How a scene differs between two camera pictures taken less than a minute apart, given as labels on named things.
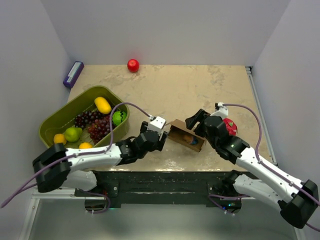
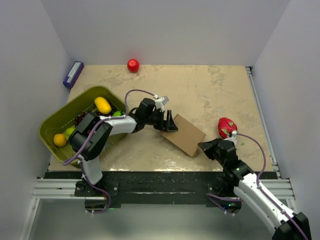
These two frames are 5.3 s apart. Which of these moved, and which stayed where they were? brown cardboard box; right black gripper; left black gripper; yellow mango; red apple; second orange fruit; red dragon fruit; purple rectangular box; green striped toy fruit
Moved: right black gripper; brown cardboard box; left black gripper
Stayed: purple rectangular box; red dragon fruit; green striped toy fruit; red apple; second orange fruit; yellow mango
